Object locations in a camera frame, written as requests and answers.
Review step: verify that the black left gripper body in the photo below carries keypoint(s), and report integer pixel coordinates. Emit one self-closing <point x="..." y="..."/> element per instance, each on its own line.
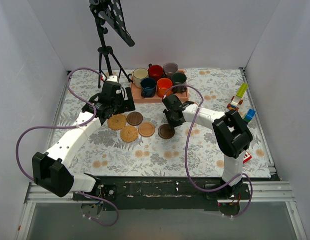
<point x="129" y="100"/>

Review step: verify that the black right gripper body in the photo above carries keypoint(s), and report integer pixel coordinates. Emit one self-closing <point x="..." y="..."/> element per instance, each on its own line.
<point x="167" y="117"/>

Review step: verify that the dark wooden coaster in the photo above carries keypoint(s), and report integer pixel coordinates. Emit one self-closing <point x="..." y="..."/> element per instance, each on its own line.
<point x="134" y="118"/>
<point x="165" y="131"/>

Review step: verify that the woven cork coaster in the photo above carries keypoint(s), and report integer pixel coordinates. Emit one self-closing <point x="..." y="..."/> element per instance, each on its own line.
<point x="129" y="134"/>
<point x="117" y="122"/>

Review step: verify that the dark blue mug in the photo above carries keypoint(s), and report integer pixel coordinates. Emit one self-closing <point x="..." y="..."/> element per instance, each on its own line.
<point x="148" y="87"/>

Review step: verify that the light wooden coaster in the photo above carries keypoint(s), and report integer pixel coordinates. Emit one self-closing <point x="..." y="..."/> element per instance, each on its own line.
<point x="146" y="129"/>

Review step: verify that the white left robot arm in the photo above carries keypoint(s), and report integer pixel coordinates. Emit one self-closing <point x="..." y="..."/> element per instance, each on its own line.
<point x="50" y="169"/>

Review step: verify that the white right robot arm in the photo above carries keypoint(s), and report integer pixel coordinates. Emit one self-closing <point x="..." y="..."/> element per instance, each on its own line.
<point x="232" y="135"/>

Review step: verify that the pink serving tray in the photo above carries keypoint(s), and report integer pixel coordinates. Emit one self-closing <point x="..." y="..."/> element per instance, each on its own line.
<point x="136" y="93"/>

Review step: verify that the orange mug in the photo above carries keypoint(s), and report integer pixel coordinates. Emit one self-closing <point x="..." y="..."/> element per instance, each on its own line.
<point x="163" y="84"/>

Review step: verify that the cream enamel mug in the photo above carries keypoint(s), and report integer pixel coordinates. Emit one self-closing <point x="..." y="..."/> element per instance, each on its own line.
<point x="138" y="75"/>

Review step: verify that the dark green mug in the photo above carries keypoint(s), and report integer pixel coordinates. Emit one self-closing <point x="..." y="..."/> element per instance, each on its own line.
<point x="178" y="79"/>

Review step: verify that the floral table mat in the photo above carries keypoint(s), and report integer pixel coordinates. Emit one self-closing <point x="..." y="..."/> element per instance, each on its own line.
<point x="105" y="153"/>

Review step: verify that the red mug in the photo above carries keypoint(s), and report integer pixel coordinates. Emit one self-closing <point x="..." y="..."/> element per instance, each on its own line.
<point x="155" y="71"/>

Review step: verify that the grey lilac mug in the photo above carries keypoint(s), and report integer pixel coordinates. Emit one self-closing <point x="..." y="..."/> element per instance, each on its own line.
<point x="169" y="69"/>

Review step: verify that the toy brick car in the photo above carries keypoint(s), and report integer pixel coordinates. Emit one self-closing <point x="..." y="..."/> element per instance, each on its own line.
<point x="237" y="99"/>

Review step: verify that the blue green toy bricks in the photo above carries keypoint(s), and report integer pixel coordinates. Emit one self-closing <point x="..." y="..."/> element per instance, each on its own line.
<point x="249" y="115"/>

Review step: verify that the red toy brick window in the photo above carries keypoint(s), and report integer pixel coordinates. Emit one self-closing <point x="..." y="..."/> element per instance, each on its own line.
<point x="247" y="157"/>

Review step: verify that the black music stand tripod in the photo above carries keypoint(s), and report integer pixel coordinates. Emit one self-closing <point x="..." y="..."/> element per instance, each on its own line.
<point x="110" y="12"/>

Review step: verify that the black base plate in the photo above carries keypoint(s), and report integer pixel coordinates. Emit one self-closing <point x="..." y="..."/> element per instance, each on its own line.
<point x="177" y="193"/>

